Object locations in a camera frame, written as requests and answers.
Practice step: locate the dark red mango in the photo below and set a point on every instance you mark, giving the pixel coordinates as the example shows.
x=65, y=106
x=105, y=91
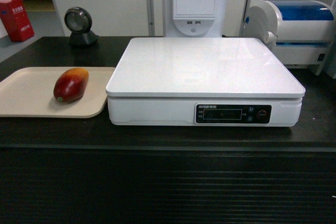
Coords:
x=71, y=85

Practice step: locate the white digital checkout scale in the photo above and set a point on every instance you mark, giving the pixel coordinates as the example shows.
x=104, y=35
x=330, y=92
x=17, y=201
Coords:
x=202, y=82

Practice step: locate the white receipt printer kiosk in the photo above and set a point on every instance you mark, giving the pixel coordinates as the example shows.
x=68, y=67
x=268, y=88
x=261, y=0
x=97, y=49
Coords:
x=193, y=18

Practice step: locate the black barcode scanner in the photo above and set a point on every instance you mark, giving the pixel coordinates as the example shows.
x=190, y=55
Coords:
x=79, y=22

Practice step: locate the beige plastic tray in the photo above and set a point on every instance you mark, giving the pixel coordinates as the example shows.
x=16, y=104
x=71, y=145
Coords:
x=28, y=92

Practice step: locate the white blue label printer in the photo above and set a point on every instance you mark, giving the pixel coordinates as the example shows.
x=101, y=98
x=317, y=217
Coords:
x=299, y=33

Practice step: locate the red fire extinguisher box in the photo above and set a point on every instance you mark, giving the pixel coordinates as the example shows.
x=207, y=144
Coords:
x=16, y=21

